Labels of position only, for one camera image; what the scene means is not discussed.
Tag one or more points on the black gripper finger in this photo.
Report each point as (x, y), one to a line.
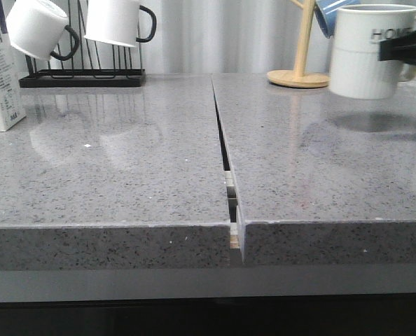
(401, 49)

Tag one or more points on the white HOME mug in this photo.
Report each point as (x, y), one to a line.
(355, 70)

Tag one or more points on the blue hanging mug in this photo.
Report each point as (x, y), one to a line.
(325, 12)

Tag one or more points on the wooden mug tree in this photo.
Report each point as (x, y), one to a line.
(298, 77)

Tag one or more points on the white mug black handle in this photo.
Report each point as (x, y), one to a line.
(116, 22)
(35, 28)

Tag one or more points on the black wire mug rack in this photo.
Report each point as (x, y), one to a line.
(95, 64)

